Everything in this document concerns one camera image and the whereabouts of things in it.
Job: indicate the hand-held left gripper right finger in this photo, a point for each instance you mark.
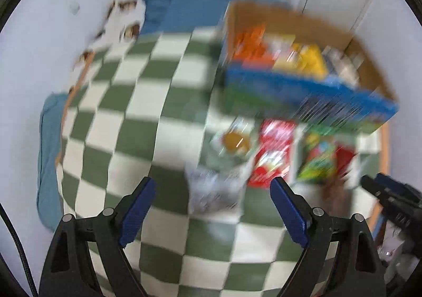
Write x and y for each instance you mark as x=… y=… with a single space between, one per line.
x=290 y=213

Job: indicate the bear print pillow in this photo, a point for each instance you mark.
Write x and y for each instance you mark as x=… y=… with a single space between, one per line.
x=127 y=16

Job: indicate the printed cardboard box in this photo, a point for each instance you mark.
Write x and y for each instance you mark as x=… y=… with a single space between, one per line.
x=296 y=99

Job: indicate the white chocolate stick packet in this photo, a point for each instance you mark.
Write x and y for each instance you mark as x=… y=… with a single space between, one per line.
x=343 y=64

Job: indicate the long orange snack packet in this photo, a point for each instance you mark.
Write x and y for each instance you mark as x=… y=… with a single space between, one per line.
x=249 y=36

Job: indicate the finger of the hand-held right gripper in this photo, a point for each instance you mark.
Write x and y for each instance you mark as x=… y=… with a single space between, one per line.
x=374 y=189
x=394 y=185

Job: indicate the green checkered blanket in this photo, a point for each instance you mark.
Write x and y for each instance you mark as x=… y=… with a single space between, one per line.
x=132 y=119

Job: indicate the long red snack packet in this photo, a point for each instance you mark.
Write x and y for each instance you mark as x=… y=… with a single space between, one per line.
x=273 y=158

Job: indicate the green candy bag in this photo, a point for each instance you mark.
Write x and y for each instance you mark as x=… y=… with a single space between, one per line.
x=318 y=160

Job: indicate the silver white snack packet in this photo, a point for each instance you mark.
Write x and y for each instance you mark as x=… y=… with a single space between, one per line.
x=214 y=191

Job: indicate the brown snack packet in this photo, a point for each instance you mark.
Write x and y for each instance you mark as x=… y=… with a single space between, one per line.
x=336 y=193

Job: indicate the small yellow snack packet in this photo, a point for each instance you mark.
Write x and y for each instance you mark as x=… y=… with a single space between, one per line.
x=306 y=59

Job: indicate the clear packet with brown bun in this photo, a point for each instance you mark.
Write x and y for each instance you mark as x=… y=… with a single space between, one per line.
x=235 y=142

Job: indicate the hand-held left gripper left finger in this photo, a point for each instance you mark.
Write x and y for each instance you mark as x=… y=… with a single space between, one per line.
x=138 y=211

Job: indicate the small dark red packet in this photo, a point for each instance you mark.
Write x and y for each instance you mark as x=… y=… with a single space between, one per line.
x=346 y=157

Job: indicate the square orange snack packet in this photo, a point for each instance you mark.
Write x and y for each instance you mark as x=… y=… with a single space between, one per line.
x=254 y=56

